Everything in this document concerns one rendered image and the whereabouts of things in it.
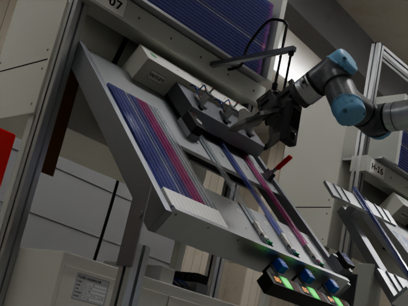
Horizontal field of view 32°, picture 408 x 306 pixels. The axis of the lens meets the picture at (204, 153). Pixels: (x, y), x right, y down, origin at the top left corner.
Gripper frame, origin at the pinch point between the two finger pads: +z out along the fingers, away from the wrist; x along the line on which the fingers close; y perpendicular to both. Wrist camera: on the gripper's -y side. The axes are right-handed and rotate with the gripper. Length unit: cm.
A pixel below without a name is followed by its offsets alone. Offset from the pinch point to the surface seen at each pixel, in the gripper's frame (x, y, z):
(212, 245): 19.9, -36.2, 4.6
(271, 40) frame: -31, 59, -3
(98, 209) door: -257, 272, 325
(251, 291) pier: -498, 254, 343
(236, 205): 3.0, -17.7, 6.7
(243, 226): 5.9, -26.4, 4.4
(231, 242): 16.1, -35.5, 2.3
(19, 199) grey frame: 42, -7, 44
